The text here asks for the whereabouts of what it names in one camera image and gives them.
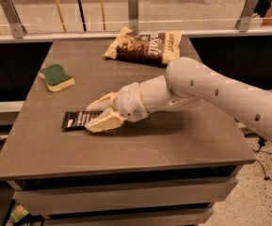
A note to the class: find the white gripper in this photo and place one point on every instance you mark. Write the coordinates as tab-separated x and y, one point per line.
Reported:
128	103

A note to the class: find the dark chocolate rxbar wrapper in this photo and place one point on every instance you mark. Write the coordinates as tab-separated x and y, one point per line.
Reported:
76	120

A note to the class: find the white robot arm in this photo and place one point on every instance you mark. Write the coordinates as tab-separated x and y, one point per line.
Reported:
185	82

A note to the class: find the green and yellow sponge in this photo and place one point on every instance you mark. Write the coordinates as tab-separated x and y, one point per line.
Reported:
56	78

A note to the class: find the brown and cream snack bag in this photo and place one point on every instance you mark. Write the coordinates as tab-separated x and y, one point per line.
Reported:
155	48

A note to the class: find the upper grey drawer front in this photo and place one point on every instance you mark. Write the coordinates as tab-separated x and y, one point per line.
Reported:
86	199

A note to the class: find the grey drawer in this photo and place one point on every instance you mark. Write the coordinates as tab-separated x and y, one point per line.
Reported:
86	199
182	217

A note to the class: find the lower grey drawer front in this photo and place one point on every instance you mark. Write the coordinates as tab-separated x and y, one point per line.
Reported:
182	217

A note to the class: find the green snack package in bin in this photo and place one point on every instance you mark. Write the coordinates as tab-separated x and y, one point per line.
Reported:
17	213

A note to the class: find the clear acrylic barrier panel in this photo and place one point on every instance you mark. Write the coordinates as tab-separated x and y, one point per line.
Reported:
194	17

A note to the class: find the middle metal rail bracket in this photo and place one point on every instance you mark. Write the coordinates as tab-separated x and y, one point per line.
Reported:
133	14

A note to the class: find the metal rail bracket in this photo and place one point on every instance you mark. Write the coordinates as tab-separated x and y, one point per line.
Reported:
244	21
17	28
133	14

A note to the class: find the left metal rail bracket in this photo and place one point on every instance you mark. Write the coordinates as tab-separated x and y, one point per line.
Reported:
17	28

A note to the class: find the right metal rail bracket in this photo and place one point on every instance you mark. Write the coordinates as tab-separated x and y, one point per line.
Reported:
244	21

